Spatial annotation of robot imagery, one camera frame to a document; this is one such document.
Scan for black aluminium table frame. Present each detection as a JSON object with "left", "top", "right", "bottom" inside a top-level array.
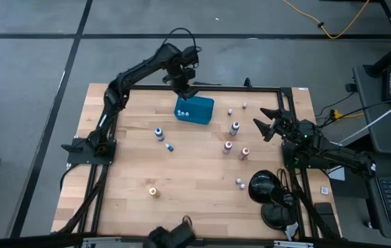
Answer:
[{"left": 52, "top": 77, "right": 343, "bottom": 242}]

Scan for black desk lamp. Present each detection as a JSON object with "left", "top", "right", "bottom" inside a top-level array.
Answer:
[{"left": 248, "top": 169, "right": 299, "bottom": 231}]

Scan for black hand-held device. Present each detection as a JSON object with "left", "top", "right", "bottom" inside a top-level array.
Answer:
[{"left": 148, "top": 215, "right": 197, "bottom": 248}]

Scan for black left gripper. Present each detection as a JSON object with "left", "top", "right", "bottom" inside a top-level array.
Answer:
[{"left": 162, "top": 64, "right": 199, "bottom": 100}]

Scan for dark gray side desk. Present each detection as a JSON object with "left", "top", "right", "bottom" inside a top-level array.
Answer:
[{"left": 352, "top": 63, "right": 391, "bottom": 156}]

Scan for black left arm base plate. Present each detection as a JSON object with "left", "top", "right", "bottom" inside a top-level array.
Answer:
[{"left": 61, "top": 137, "right": 117, "bottom": 165}]

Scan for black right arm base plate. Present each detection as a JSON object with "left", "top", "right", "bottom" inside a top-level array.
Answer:
[{"left": 282, "top": 141, "right": 330, "bottom": 170}]

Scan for yellow extension cable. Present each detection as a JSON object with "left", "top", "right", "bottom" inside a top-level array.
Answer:
[{"left": 283, "top": 0, "right": 371, "bottom": 39}]

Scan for blue plastic bin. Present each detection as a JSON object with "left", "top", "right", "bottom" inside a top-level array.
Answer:
[{"left": 173, "top": 95, "right": 215, "bottom": 125}]

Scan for yellow power plug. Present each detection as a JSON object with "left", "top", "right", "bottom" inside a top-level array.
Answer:
[{"left": 330, "top": 109, "right": 365, "bottom": 121}]

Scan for white paper sheet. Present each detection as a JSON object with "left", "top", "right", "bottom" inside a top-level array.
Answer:
[{"left": 328, "top": 165, "right": 346, "bottom": 182}]

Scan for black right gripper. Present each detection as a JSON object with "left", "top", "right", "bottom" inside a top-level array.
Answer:
[{"left": 252, "top": 107, "right": 317, "bottom": 143}]

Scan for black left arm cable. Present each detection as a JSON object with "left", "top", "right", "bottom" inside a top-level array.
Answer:
[{"left": 168, "top": 27, "right": 201, "bottom": 53}]

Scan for white rod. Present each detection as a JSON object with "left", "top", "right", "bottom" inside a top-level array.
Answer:
[{"left": 338, "top": 93, "right": 391, "bottom": 145}]

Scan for flat black phone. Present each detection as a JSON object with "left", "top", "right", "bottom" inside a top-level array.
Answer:
[{"left": 314, "top": 202, "right": 337, "bottom": 227}]

